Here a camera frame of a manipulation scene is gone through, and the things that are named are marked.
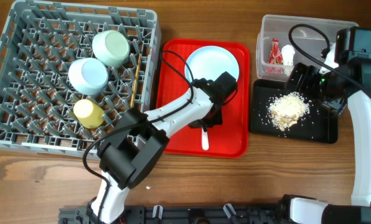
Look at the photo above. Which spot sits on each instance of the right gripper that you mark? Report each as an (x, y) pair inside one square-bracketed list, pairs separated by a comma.
[(310, 73)]

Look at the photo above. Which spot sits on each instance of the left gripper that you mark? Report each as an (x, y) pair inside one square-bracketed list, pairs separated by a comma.
[(218, 120)]

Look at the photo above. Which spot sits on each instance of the white plastic fork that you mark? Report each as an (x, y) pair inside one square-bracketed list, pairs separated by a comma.
[(205, 140)]

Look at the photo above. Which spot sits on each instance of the food scraps and rice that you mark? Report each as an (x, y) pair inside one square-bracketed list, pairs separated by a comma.
[(284, 112)]

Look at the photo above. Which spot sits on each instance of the white round plate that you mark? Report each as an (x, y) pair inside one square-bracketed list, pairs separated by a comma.
[(210, 62)]

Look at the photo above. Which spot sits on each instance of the white tissue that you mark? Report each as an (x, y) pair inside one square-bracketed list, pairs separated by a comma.
[(288, 53)]

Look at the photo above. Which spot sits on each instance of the red snack wrapper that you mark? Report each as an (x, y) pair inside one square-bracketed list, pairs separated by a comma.
[(275, 58)]

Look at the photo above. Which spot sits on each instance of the wooden chopstick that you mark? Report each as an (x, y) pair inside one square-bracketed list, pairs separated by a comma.
[(135, 84)]

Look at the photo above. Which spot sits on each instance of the yellow plastic cup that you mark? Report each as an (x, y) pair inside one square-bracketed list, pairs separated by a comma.
[(89, 114)]

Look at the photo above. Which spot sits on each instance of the light green bowl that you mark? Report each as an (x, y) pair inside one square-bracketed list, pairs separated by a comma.
[(111, 48)]

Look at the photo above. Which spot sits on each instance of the light blue bowl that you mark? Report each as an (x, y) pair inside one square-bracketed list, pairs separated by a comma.
[(88, 76)]

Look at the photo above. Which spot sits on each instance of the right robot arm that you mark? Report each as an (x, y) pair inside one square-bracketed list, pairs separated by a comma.
[(347, 85)]

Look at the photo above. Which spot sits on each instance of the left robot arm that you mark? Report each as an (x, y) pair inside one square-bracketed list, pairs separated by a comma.
[(129, 152)]

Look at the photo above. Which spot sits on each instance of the grey dishwasher rack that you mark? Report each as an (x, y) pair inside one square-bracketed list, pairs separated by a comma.
[(39, 42)]

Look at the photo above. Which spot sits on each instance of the red plastic tray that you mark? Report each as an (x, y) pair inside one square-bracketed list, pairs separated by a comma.
[(229, 139)]

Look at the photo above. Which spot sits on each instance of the black plastic tray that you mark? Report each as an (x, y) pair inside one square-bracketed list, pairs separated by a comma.
[(317, 125)]

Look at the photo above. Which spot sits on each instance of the clear plastic bin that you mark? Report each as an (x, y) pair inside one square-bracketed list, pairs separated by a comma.
[(277, 27)]

